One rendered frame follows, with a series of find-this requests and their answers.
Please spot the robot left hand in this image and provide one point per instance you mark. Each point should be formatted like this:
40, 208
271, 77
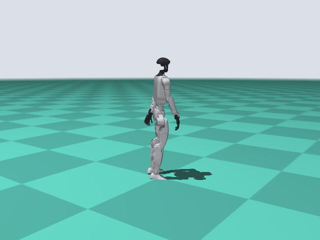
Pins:
148, 117

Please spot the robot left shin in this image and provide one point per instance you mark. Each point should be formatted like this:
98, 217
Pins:
152, 156

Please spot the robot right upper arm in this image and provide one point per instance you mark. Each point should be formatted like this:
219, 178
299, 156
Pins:
166, 85

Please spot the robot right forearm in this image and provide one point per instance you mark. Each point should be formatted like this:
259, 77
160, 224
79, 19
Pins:
172, 106

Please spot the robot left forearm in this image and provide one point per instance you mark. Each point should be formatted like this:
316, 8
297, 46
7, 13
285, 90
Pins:
153, 105

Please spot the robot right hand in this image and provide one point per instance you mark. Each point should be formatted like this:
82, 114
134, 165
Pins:
177, 121

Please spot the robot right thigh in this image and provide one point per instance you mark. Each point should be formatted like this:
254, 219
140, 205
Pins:
163, 131

